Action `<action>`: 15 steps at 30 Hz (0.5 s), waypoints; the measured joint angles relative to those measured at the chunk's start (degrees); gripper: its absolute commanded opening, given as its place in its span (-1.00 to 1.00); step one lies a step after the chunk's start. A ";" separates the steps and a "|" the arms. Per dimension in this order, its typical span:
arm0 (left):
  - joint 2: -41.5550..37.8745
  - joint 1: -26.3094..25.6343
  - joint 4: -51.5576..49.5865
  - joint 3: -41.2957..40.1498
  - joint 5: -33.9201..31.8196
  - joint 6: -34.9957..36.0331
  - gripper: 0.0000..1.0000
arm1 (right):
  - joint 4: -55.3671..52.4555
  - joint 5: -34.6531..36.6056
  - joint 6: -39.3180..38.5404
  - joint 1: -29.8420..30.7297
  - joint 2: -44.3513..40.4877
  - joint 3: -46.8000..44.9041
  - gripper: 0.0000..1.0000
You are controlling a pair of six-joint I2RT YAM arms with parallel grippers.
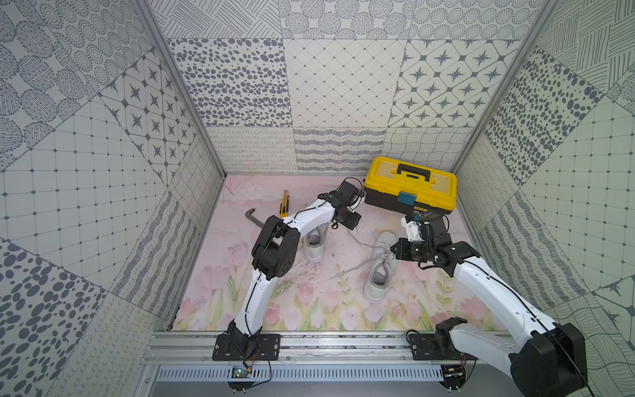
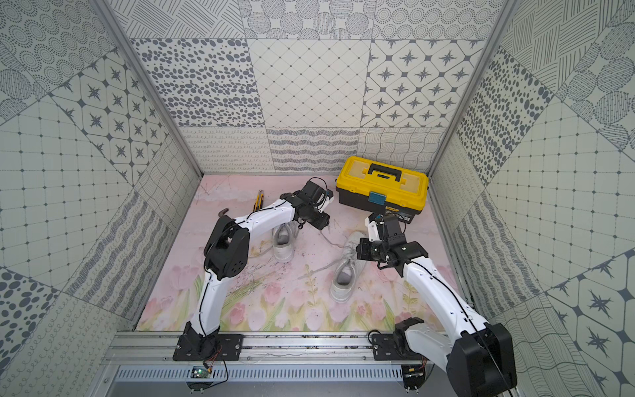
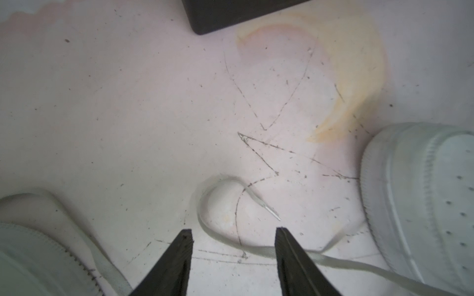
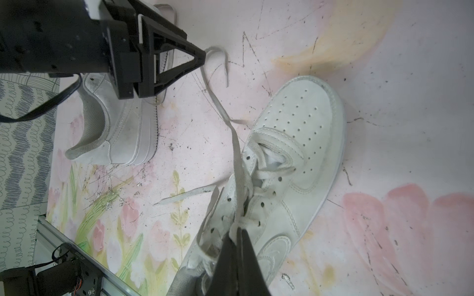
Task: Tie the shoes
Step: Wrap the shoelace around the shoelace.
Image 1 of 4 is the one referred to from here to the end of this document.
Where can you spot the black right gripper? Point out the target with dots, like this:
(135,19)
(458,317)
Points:
(402,255)

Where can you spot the yellow black plastic toolbox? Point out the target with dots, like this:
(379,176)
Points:
(403,187)

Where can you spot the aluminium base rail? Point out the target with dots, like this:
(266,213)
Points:
(303,356)

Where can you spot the pink floral table mat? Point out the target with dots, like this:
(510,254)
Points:
(312,296)

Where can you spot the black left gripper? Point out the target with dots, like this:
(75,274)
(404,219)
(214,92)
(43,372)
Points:
(349,218)

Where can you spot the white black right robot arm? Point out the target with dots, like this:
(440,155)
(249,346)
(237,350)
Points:
(543,359)

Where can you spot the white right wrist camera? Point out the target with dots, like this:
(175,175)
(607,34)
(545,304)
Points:
(412,224)

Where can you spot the white sneaker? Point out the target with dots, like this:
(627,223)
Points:
(381,268)
(314,244)

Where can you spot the yellow black utility knife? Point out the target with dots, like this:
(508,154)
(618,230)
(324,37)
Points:
(284,204)

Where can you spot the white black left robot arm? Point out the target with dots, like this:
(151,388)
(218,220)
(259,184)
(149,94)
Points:
(273,255)

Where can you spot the dark metal hex key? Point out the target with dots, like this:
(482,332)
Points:
(250,215)

